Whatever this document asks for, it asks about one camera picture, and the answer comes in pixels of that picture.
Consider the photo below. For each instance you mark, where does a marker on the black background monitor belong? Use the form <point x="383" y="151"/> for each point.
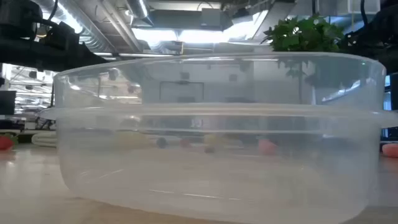
<point x="7" y="102"/>

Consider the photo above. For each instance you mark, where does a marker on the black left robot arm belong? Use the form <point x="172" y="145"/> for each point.
<point x="18" y="11"/>

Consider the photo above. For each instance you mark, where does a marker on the clear plastic tupperware container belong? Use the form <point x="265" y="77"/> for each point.
<point x="199" y="186"/>

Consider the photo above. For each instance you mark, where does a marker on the round black ceiling fixture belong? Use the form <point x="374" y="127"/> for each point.
<point x="41" y="31"/>

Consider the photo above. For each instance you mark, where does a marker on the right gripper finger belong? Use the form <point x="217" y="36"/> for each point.
<point x="365" y="49"/>

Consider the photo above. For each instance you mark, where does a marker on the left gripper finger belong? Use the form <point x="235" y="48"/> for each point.
<point x="93" y="60"/>

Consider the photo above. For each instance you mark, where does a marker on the green plant in black pot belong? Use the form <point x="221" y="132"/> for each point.
<point x="304" y="34"/>

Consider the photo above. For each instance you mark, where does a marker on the pink plastic raspberry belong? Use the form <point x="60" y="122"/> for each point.
<point x="391" y="150"/>

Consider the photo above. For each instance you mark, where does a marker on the red plastic strawberry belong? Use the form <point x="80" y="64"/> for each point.
<point x="5" y="143"/>

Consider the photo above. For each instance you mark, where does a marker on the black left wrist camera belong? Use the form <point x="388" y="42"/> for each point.
<point x="63" y="35"/>

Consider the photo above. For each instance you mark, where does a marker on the white beige plaid towel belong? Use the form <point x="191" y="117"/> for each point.
<point x="43" y="140"/>

